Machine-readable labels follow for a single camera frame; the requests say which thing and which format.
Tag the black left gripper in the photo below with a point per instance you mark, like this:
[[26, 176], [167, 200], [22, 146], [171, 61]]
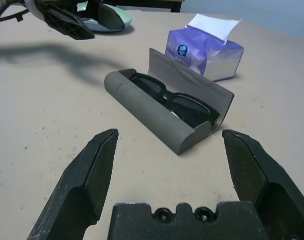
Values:
[[90, 10]]

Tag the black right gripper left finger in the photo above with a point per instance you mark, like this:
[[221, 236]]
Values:
[[86, 175]]

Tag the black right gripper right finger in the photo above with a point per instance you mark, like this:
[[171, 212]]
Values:
[[262, 175]]

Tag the light green plate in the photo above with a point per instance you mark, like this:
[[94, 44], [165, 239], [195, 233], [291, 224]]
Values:
[[125, 17]]

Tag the grey glasses case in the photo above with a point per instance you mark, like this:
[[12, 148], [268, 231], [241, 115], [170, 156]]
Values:
[[146, 112]]

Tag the black sunglasses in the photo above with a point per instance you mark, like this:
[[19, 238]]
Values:
[[186, 107]]

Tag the purple tissue pack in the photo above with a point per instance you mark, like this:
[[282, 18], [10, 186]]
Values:
[[191, 52]]

